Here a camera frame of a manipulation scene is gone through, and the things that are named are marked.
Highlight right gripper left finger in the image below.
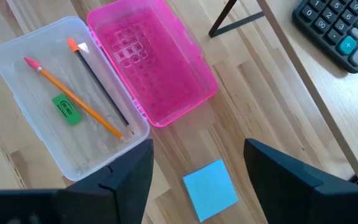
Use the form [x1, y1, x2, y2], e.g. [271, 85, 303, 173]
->
[0, 139, 155, 224]

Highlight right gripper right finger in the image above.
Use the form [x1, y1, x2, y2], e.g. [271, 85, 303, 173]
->
[244, 138, 358, 224]

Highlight blue sticky note pad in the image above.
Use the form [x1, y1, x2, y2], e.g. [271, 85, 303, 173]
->
[181, 159, 239, 223]

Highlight green eraser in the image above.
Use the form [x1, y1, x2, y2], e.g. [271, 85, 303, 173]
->
[51, 93, 83, 126]

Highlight black pen orange cap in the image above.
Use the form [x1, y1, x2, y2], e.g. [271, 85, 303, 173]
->
[67, 37, 135, 135]

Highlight orange pencil pink eraser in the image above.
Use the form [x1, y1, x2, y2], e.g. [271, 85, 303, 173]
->
[23, 56, 125, 140]

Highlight pink-lidded clear pencil box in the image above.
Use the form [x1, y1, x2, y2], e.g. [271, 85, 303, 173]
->
[0, 0, 219, 182]

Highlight wooden riser shelf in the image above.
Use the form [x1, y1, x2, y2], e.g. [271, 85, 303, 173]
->
[255, 0, 358, 190]

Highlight black desk calculator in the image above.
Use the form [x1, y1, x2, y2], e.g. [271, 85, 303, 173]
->
[291, 0, 358, 75]

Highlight black metal shelf leg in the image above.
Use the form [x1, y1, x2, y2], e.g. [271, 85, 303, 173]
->
[208, 0, 265, 39]

